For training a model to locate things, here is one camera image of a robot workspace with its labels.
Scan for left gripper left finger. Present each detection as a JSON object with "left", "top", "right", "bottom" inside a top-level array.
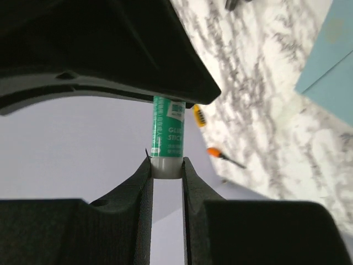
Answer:
[{"left": 89, "top": 158, "right": 153, "bottom": 264}]

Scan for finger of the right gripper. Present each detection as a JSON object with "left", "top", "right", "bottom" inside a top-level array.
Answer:
[{"left": 1, "top": 1, "right": 221, "bottom": 115}]

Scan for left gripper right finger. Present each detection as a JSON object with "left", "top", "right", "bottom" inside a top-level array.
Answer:
[{"left": 181, "top": 157, "right": 224, "bottom": 265}]

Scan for green glue tube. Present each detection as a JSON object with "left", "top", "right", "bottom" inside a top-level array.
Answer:
[{"left": 151, "top": 96, "right": 185, "bottom": 179}]

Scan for orange handled screwdriver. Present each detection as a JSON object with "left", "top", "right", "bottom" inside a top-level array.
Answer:
[{"left": 207, "top": 147, "right": 246, "bottom": 169}]

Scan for yellow handled pliers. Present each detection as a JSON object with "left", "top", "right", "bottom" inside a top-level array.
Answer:
[{"left": 192, "top": 104, "right": 207, "bottom": 128}]

